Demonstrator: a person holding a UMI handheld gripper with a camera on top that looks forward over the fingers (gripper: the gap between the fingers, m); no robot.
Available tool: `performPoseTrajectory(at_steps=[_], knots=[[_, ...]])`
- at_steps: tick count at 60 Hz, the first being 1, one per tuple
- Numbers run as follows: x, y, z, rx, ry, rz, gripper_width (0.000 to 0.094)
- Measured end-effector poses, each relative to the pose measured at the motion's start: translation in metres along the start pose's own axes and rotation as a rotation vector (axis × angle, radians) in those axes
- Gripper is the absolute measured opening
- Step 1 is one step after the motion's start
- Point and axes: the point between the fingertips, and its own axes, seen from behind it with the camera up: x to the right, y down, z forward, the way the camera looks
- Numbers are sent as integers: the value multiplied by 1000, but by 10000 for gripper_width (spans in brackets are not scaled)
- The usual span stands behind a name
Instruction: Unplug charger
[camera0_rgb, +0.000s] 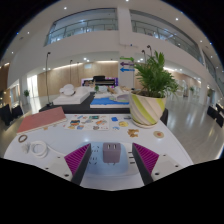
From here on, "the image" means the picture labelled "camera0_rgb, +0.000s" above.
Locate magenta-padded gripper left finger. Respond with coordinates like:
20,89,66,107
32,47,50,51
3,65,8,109
42,143,92,186

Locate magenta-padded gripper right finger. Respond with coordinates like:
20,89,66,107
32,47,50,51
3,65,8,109
131,142,183,186

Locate round wooden picture coaster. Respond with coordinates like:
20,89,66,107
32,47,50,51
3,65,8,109
153,130,165,139

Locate colourful sticker sheet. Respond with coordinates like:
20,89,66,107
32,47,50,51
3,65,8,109
65,114,110,132

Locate potted palm in striped pot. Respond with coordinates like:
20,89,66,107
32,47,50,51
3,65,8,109
128,50,180,130

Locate low black display platform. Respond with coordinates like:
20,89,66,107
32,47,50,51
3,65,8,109
39,92,169,127

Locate flat pink board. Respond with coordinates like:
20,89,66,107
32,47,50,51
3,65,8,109
16,106,68,135

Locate white cushioned sofa block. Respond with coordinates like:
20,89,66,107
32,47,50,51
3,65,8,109
53,83,92,106

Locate blue floor mat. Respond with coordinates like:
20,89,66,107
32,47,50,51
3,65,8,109
89,96,131,109

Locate group of black chairs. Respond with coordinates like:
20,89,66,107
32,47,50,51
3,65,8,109
0,103,24,127
206,102,224,128

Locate blue arrow sign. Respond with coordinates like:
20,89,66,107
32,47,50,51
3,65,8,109
119,67,136,73

